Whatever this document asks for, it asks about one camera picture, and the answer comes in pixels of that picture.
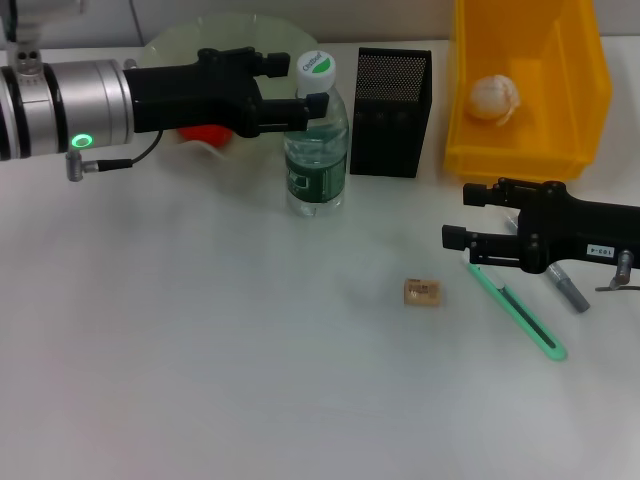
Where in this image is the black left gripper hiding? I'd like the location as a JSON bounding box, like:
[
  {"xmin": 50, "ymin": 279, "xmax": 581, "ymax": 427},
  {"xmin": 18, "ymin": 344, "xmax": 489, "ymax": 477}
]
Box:
[{"xmin": 121, "ymin": 45, "xmax": 332, "ymax": 140}]

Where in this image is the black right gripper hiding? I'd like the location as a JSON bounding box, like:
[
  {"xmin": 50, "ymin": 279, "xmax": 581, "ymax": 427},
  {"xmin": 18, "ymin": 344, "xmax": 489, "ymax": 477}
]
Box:
[{"xmin": 440, "ymin": 176, "xmax": 640, "ymax": 276}]

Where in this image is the red orange toy fruit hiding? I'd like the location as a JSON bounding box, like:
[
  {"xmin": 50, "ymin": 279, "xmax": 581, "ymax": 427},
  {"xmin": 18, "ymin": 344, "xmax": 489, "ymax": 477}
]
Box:
[{"xmin": 176, "ymin": 123, "xmax": 235, "ymax": 152}]

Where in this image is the clear green-label water bottle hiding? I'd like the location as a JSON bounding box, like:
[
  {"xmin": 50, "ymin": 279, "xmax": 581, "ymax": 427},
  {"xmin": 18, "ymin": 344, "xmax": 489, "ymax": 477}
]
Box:
[{"xmin": 283, "ymin": 49, "xmax": 350, "ymax": 218}]

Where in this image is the white paper ball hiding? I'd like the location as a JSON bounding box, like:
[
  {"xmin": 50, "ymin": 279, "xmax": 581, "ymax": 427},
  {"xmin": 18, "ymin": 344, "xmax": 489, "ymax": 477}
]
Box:
[{"xmin": 466, "ymin": 74, "xmax": 523, "ymax": 127}]

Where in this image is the green utility knife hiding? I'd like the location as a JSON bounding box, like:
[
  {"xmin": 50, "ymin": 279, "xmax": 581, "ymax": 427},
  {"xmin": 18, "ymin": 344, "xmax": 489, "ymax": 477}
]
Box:
[{"xmin": 465, "ymin": 262, "xmax": 569, "ymax": 363}]

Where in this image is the green glass fruit plate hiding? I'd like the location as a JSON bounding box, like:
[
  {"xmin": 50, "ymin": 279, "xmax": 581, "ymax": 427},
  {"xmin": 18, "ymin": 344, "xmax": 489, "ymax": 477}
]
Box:
[{"xmin": 141, "ymin": 14, "xmax": 322, "ymax": 197}]

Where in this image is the small tan eraser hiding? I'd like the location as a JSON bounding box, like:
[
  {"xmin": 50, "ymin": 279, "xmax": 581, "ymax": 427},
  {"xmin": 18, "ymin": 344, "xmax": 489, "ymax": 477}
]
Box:
[{"xmin": 403, "ymin": 278, "xmax": 443, "ymax": 308}]

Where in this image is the black mesh pen holder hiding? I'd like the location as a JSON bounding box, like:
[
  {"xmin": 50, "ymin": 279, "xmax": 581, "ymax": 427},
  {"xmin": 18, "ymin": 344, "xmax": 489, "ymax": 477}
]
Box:
[{"xmin": 348, "ymin": 47, "xmax": 434, "ymax": 179}]

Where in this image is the grey marker pen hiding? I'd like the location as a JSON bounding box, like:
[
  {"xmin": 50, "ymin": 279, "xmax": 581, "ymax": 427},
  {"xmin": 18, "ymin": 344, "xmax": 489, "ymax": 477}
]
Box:
[{"xmin": 503, "ymin": 213, "xmax": 592, "ymax": 314}]

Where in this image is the yellow plastic bin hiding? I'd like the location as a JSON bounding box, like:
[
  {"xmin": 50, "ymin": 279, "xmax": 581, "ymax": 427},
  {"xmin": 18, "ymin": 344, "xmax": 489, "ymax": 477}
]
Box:
[{"xmin": 442, "ymin": 0, "xmax": 614, "ymax": 184}]

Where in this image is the right gripper cable with plug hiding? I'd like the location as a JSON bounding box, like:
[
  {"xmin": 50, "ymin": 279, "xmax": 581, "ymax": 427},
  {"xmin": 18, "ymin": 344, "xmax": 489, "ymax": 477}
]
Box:
[{"xmin": 593, "ymin": 249, "xmax": 640, "ymax": 293}]

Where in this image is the gripper cable with plug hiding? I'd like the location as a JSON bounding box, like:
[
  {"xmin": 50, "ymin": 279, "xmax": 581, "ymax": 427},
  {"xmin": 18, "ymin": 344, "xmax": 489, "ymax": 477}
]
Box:
[
  {"xmin": 65, "ymin": 129, "xmax": 167, "ymax": 184},
  {"xmin": 593, "ymin": 249, "xmax": 640, "ymax": 293}
]

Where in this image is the left gripper cable with plug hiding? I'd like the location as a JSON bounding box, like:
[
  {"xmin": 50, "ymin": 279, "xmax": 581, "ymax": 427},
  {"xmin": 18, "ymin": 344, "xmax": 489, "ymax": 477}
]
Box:
[{"xmin": 65, "ymin": 129, "xmax": 167, "ymax": 184}]

